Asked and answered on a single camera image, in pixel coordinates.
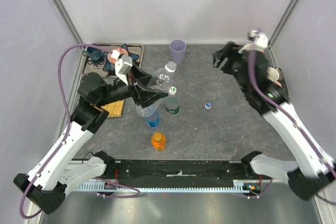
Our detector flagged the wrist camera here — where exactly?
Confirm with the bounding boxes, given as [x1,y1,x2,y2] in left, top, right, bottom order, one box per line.
[110,49,133,86]
[238,30,269,54]

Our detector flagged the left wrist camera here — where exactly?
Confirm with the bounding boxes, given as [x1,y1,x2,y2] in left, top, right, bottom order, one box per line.
[110,49,133,86]

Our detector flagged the green label water bottle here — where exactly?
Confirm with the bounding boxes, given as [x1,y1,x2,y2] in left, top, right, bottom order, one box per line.
[165,86,180,115]

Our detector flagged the red patterned bowl left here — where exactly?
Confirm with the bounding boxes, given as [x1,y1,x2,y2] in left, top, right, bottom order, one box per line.
[108,48,129,64]

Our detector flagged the slotted cable duct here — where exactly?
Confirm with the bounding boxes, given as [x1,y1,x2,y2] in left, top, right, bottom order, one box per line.
[75,180,261,194]

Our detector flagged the clear plastic bottle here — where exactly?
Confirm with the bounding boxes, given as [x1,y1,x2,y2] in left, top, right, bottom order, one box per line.
[136,61,177,118]

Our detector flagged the metal tray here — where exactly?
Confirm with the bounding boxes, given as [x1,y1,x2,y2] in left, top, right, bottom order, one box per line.
[82,42,145,79]

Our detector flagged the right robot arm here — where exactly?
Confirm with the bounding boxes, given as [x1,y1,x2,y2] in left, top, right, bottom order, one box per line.
[212,41,335,201]

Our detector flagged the blue label water bottle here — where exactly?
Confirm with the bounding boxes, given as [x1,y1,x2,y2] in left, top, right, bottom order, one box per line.
[145,110,160,128]

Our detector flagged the dark blue mug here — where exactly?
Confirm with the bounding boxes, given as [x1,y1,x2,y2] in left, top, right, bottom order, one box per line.
[83,47,103,61]

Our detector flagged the purple plastic cup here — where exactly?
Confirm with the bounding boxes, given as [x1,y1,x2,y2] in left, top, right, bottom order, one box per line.
[170,39,186,65]

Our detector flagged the pink white mug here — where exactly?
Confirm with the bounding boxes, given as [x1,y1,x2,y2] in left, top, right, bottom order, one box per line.
[267,67,282,87]

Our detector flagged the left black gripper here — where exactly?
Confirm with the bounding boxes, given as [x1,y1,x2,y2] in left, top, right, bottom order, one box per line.
[98,61,169,108]

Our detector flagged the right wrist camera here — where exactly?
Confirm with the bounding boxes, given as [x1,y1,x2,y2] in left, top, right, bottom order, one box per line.
[238,30,269,54]

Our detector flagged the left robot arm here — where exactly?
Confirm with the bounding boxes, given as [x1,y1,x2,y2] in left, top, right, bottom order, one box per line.
[14,65,168,215]

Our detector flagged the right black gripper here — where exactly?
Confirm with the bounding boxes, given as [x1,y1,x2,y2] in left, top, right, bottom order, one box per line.
[212,40,250,93]

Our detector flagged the blue star-shaped dish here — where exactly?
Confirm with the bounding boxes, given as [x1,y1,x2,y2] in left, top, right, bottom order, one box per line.
[103,44,140,72]

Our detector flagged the orange juice bottle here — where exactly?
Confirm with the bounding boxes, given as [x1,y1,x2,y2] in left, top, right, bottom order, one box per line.
[151,132,166,151]

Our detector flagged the yellow bamboo mat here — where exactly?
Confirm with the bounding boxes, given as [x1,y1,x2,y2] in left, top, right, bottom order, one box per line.
[102,100,124,118]

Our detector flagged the dark floral square plate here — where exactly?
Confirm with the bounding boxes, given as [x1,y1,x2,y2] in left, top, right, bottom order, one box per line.
[275,68,289,97]

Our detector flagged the blue white bottle cap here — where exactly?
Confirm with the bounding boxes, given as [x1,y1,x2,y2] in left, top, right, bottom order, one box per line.
[205,102,212,110]

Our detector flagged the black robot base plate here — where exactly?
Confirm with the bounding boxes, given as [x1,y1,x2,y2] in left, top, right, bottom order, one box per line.
[94,151,268,189]

